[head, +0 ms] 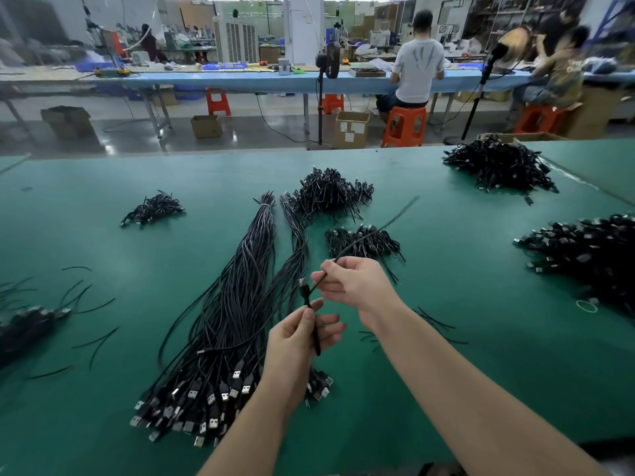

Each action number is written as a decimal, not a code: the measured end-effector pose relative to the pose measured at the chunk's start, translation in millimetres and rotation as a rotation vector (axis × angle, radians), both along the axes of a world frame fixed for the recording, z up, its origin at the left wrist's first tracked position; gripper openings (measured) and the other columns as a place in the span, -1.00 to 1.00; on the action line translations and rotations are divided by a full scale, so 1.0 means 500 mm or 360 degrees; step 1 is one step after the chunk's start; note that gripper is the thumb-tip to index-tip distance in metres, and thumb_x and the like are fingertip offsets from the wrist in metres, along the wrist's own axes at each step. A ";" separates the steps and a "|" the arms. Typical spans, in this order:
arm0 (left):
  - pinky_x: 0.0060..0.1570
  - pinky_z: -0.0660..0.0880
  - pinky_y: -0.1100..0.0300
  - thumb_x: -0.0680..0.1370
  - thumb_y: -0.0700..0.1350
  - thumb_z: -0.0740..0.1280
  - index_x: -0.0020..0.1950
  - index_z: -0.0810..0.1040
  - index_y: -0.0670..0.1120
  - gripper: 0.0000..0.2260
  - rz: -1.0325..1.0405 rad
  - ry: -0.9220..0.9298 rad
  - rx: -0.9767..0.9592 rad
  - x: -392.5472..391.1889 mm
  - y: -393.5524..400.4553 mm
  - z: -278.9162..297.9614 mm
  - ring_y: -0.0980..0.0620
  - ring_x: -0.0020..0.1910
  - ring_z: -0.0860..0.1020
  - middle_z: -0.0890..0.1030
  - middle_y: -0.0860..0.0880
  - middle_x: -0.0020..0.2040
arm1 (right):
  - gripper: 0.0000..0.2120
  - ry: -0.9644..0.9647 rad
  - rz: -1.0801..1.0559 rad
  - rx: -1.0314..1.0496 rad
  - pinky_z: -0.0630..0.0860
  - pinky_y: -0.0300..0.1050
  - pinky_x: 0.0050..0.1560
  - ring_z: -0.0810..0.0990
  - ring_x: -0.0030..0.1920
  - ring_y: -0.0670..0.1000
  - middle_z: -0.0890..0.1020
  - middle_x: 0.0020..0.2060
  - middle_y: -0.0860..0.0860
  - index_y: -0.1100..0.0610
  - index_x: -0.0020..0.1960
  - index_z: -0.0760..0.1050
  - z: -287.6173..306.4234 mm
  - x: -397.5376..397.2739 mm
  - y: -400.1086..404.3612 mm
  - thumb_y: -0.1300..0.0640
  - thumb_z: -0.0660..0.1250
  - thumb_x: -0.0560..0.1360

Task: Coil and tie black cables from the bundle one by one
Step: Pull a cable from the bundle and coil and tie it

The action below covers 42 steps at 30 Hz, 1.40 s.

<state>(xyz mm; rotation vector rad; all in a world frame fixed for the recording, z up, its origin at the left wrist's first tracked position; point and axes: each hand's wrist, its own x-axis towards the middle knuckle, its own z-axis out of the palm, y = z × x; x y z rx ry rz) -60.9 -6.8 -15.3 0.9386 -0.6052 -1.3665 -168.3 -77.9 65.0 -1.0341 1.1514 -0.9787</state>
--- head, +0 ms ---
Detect small plain cardboard box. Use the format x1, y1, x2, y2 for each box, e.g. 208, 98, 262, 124
190, 114, 223, 139

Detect flat cardboard box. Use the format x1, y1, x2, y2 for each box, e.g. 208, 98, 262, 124
477, 132, 567, 143

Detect person's left hand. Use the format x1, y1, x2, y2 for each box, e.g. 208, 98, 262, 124
261, 298, 346, 393

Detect person's left forearm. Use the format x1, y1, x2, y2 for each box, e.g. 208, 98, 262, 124
197, 379, 309, 476

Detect person's right hand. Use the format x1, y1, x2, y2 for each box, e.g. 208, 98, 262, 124
311, 257, 403, 334

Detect large brown cardboard box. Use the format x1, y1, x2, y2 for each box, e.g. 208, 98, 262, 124
560, 86, 627, 139

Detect long blue workbench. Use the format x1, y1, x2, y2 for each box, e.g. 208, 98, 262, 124
0, 63, 635, 140

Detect cardboard box with white labels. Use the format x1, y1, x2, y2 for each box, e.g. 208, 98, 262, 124
333, 111, 371, 150

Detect bundle of long plug cables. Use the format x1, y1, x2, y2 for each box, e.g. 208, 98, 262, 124
129, 191, 334, 449

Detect black standing fan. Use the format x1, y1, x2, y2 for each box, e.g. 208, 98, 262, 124
307, 42, 342, 151
444, 25, 534, 145

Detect open brown cardboard box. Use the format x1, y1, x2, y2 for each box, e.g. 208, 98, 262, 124
40, 105, 95, 140

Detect pile of short black cables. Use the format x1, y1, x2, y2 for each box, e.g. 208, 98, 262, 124
443, 135, 560, 207
119, 190, 186, 229
325, 225, 406, 284
513, 214, 635, 319
0, 305, 72, 368
290, 167, 375, 226

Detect person's right forearm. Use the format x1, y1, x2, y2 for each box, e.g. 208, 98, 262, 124
366, 298, 612, 476

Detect white louvred cabinet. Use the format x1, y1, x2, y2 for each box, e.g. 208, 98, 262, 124
213, 15, 260, 64

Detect scattered black wire offcuts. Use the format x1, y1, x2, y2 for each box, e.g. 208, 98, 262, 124
0, 265, 120, 380
359, 305, 470, 353

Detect single black cable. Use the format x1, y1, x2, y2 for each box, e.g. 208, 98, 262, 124
299, 196, 420, 357

